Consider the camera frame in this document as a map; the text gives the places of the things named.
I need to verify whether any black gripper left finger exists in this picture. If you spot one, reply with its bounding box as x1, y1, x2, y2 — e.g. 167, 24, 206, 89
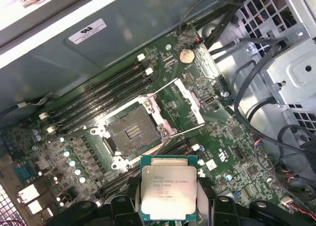
53, 178, 142, 226

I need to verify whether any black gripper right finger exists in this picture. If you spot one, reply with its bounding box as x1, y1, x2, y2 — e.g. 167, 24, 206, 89
197, 183, 316, 226

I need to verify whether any silver CPU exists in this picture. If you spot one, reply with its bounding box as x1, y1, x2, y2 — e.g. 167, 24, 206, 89
139, 154, 199, 222

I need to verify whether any metal socket cover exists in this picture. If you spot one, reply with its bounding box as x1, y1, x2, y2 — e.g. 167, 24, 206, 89
145, 77, 207, 138

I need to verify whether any CPU socket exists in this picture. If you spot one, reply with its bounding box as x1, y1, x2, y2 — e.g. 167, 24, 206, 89
89, 94, 178, 171

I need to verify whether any green motherboard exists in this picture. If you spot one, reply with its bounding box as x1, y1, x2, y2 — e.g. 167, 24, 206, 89
0, 21, 297, 226

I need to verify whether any metal drive cage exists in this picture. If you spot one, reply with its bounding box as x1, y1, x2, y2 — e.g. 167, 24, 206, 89
201, 0, 316, 148

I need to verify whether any black PC case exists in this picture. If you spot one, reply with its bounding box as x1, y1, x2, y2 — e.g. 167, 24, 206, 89
0, 0, 316, 226

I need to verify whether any round coin battery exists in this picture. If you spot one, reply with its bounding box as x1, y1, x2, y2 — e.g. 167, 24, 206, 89
177, 49, 195, 66

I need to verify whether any white label sticker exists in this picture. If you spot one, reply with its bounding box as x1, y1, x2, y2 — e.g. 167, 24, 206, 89
68, 18, 108, 44

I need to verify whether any black wire bundle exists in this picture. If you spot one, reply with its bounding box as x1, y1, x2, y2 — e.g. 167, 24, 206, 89
274, 123, 316, 226

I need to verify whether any black cable white tag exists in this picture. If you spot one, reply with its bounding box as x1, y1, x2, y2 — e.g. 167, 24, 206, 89
0, 97, 47, 120

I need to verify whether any thick black cable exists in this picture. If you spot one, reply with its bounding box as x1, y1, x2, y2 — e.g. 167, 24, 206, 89
232, 37, 282, 118

